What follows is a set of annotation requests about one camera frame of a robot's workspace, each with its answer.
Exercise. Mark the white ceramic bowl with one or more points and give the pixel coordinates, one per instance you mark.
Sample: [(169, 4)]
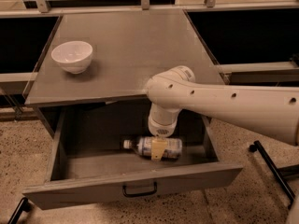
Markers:
[(74, 56)]

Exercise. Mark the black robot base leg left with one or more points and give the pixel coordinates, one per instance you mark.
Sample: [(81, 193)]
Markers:
[(23, 206)]

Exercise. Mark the grey cabinet with counter top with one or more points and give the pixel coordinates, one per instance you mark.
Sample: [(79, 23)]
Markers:
[(128, 49)]

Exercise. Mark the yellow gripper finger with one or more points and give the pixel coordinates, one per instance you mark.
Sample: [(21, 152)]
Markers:
[(158, 146)]

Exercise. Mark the blue plastic water bottle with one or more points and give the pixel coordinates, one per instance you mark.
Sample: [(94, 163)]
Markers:
[(142, 146)]

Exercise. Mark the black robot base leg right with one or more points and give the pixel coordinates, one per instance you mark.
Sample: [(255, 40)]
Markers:
[(282, 174)]

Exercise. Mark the black drawer handle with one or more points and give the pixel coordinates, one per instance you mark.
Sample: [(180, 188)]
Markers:
[(139, 191)]

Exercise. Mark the grey open top drawer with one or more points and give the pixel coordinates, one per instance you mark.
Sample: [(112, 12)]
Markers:
[(89, 165)]

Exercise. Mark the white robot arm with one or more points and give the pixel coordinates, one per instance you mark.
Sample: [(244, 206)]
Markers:
[(270, 111)]

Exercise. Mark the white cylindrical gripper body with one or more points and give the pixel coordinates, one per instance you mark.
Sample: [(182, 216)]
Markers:
[(161, 129)]

